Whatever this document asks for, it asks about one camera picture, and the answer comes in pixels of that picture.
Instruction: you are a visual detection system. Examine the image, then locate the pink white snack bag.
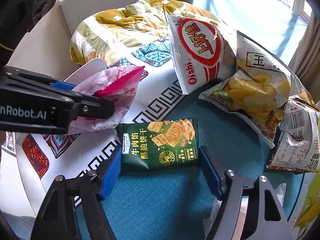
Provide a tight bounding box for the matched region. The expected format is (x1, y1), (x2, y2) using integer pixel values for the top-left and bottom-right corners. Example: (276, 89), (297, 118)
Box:
(68, 65), (144, 134)

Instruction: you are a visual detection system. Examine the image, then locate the green cracker packet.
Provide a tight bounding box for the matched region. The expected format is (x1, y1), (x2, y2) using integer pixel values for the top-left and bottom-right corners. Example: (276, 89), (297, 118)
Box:
(117, 117), (199, 172)

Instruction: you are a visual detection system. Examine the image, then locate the corn chip bag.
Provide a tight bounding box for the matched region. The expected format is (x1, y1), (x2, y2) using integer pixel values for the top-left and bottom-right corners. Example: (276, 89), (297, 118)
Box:
(199, 31), (314, 148)

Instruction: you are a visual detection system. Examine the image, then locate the white red Oishi bag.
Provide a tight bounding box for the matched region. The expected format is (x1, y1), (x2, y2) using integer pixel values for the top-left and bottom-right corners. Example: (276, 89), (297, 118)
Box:
(167, 15), (236, 95)

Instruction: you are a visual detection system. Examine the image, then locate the clear pink pastry packet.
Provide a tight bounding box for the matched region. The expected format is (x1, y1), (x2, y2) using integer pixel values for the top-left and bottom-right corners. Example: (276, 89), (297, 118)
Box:
(203, 183), (286, 240)

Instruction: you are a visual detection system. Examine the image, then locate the yellow-green cardboard box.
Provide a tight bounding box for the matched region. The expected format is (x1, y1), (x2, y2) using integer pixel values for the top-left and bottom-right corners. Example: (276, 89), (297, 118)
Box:
(289, 172), (319, 239)

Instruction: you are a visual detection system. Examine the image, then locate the patterned blue table mat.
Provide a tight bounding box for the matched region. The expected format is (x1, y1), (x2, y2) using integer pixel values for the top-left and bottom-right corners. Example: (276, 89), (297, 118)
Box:
(16, 38), (302, 239)

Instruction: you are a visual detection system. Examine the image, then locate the white black snack bag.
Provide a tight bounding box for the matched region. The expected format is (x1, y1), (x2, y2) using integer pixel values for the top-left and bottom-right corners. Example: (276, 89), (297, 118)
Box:
(266, 96), (319, 173)

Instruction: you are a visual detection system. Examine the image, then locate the floral striped quilt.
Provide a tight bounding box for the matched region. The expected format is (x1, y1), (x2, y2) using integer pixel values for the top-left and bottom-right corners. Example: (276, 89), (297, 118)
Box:
(69, 0), (220, 66)

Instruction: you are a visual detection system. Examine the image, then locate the brown right curtain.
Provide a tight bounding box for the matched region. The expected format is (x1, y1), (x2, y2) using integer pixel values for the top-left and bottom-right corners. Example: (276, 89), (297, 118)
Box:
(289, 12), (320, 103)

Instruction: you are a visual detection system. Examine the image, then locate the light blue window cloth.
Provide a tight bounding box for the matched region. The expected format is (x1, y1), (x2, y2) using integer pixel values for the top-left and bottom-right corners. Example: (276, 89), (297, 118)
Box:
(193, 0), (308, 64)

